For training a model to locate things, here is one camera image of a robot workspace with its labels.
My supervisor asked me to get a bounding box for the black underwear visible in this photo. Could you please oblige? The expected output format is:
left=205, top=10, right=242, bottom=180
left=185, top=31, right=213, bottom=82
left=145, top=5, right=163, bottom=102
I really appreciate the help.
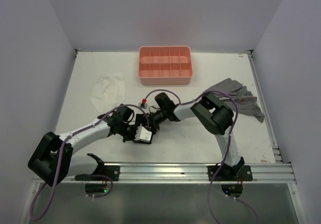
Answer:
left=135, top=114, right=155, bottom=142

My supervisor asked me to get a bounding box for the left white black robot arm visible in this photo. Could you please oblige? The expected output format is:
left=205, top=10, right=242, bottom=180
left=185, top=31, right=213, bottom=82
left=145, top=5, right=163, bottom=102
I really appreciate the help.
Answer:
left=28, top=104, right=136, bottom=187

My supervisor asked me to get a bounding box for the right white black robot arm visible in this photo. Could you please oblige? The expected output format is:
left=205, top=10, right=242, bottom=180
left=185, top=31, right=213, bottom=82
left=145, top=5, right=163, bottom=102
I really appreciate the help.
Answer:
left=148, top=92, right=245, bottom=180

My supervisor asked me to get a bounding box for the white underwear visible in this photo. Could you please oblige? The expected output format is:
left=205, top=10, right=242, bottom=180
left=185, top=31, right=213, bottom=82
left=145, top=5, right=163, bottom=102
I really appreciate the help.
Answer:
left=90, top=72, right=125, bottom=113

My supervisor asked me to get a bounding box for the grey striped underwear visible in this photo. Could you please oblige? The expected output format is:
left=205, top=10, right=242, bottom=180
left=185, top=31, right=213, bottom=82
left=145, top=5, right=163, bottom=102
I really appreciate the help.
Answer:
left=206, top=78, right=265, bottom=123

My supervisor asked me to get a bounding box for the pink divided plastic tray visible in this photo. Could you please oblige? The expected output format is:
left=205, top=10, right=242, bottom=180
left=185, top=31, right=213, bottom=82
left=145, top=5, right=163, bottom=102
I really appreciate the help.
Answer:
left=138, top=46, right=193, bottom=85

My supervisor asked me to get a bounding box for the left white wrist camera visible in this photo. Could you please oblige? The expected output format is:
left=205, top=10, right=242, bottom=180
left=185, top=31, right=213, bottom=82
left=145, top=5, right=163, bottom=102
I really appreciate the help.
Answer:
left=133, top=126, right=152, bottom=144

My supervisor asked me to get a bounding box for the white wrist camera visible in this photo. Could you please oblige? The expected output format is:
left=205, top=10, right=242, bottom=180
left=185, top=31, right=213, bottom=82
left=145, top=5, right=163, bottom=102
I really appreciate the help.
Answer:
left=133, top=126, right=152, bottom=144
left=138, top=98, right=149, bottom=110

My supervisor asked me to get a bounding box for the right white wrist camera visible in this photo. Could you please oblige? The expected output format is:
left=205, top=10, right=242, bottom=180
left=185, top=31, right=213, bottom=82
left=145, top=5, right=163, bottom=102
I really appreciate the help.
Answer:
left=138, top=98, right=149, bottom=110

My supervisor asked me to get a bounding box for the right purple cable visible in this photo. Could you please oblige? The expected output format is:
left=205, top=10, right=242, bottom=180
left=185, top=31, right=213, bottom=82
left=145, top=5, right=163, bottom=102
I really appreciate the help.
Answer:
left=145, top=89, right=259, bottom=224

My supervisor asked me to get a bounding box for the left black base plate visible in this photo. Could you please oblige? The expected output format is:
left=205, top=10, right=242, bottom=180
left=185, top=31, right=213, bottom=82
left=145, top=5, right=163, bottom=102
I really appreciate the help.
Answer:
left=75, top=165, right=120, bottom=181

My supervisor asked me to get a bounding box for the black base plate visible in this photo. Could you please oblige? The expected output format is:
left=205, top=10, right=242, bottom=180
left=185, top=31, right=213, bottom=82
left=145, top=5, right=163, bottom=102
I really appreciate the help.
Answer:
left=214, top=161, right=253, bottom=181
left=75, top=165, right=120, bottom=181

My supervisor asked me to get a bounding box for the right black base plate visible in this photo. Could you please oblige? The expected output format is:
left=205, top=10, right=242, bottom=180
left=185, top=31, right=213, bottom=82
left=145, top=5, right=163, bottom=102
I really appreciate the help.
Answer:
left=214, top=161, right=253, bottom=181

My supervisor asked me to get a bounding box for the aluminium mounting rail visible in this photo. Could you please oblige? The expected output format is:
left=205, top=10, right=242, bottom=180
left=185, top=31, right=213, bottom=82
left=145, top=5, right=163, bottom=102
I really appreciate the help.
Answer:
left=62, top=163, right=296, bottom=184

